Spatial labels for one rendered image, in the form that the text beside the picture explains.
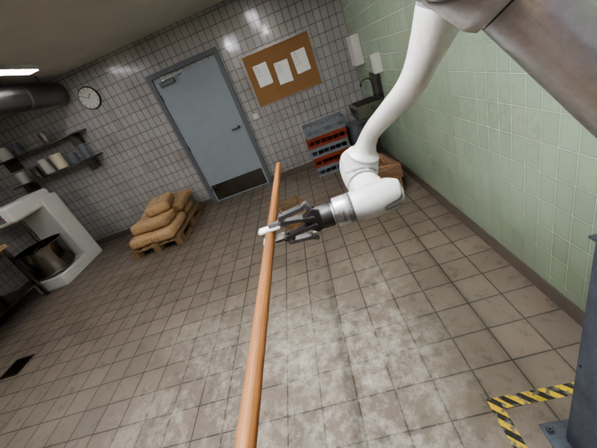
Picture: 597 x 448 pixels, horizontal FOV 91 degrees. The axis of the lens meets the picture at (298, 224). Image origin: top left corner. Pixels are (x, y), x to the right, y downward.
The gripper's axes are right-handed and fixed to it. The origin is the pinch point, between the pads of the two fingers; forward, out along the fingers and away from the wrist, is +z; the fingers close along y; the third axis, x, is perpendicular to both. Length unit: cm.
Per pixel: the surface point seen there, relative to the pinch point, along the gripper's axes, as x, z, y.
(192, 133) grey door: 409, 156, -4
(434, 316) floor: 51, -58, 118
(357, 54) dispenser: 355, -111, -22
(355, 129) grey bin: 357, -85, 68
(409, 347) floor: 35, -37, 118
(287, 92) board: 411, -9, -9
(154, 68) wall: 412, 162, -105
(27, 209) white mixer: 315, 395, 0
